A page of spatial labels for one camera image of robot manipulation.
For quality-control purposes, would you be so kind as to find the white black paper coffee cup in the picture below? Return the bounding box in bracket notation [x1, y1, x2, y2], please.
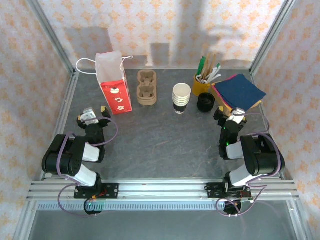
[172, 83, 192, 101]

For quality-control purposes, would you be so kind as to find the magenta napkin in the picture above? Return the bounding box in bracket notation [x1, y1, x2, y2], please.
[211, 73, 238, 110]

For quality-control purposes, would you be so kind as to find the red white paper bag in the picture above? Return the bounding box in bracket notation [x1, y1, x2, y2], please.
[76, 50, 134, 116]

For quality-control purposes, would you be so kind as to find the green plastic stirrer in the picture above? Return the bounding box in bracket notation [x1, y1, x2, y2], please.
[196, 56, 207, 76]

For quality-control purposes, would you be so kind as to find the wooden stir stick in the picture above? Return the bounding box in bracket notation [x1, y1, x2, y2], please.
[208, 53, 218, 77]
[203, 53, 213, 77]

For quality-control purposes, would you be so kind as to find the brown cardboard cup carrier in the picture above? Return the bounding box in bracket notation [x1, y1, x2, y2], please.
[136, 70, 159, 106]

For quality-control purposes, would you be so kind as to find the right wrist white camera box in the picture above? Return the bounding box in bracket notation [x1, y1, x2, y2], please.
[229, 107, 246, 124]

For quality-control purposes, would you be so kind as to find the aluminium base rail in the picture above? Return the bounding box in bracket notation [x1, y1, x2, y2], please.
[26, 178, 300, 201]

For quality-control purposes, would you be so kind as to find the stack of coloured napkins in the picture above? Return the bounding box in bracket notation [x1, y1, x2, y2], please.
[214, 73, 267, 112]

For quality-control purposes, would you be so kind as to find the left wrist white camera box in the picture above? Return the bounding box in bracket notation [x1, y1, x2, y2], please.
[79, 107, 100, 125]

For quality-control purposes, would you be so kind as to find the aluminium table side rail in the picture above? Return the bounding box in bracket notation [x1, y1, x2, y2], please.
[249, 72, 285, 180]
[39, 71, 81, 181]

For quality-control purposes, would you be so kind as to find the grey slotted cable duct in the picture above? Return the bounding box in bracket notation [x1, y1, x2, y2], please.
[34, 201, 292, 212]

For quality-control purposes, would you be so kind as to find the stack of black lids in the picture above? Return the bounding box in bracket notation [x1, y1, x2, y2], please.
[196, 92, 216, 112]

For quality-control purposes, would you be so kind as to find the yellow holder cup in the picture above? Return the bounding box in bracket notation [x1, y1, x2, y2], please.
[191, 73, 213, 97]

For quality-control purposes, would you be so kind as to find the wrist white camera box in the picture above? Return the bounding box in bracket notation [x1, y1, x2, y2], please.
[229, 107, 246, 124]
[79, 107, 100, 125]

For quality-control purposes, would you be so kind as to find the aluminium frame post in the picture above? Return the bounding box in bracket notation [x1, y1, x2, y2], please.
[26, 0, 77, 76]
[249, 0, 298, 76]

